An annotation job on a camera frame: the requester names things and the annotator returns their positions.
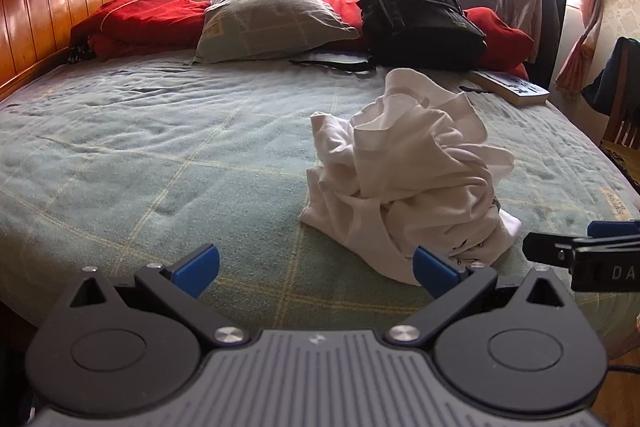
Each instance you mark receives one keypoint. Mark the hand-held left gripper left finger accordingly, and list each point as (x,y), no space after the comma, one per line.
(197,269)

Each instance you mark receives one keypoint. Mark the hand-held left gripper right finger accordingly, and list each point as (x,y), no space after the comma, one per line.
(435,272)

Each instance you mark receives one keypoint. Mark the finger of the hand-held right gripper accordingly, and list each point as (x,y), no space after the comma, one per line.
(615,229)
(547,248)

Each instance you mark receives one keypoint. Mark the white printed t-shirt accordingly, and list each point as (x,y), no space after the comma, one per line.
(410,167)

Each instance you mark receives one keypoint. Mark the wooden chair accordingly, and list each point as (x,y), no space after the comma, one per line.
(622,132)

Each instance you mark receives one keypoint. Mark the dark blue draped garment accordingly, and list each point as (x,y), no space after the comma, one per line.
(607,87)

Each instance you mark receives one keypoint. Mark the paperback book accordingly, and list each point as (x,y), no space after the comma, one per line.
(510,86)

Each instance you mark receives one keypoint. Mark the orange curtain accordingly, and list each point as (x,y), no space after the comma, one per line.
(587,22)

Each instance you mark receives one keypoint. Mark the beige hanging shirt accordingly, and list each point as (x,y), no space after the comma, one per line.
(520,12)

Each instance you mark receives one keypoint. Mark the dark patterned cloth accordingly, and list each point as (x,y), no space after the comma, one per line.
(80,54)

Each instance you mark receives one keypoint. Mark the red quilt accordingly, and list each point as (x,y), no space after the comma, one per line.
(145,22)

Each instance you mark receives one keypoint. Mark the black backpack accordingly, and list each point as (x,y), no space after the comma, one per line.
(415,17)

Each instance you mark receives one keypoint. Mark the grey-green pillow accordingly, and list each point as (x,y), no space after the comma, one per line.
(270,17)

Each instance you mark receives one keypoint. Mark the wooden headboard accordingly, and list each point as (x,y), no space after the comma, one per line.
(45,2)

